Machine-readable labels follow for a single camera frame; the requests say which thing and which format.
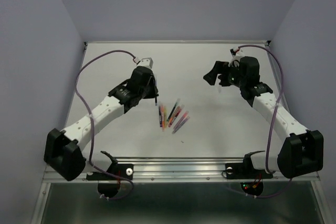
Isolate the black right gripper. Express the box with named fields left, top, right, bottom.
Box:
left=202, top=61, right=246, bottom=88

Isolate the dark purple pen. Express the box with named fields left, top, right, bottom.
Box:
left=158, top=105, right=162, bottom=127

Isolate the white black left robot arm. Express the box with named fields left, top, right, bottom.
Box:
left=44, top=66, right=158, bottom=181

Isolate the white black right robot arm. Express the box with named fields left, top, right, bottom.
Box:
left=203, top=56, right=324, bottom=179

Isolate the yellow pen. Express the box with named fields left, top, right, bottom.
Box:
left=162, top=105, right=167, bottom=131

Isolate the green pen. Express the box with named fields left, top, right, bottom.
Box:
left=167, top=98, right=180, bottom=122

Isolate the orange brown pen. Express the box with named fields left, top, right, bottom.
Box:
left=168, top=106, right=181, bottom=127

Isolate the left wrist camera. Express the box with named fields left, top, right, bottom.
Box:
left=133, top=57, right=153, bottom=69

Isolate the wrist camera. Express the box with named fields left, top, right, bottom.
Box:
left=133, top=57, right=153, bottom=69
left=229, top=47, right=245, bottom=66

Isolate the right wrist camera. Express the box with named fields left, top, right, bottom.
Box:
left=229, top=47, right=245, bottom=66

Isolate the aluminium rail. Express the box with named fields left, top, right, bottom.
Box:
left=43, top=157, right=320, bottom=184

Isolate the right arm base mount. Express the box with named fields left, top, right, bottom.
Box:
left=222, top=151, right=273, bottom=198

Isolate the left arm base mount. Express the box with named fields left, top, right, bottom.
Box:
left=86, top=151, right=134, bottom=201

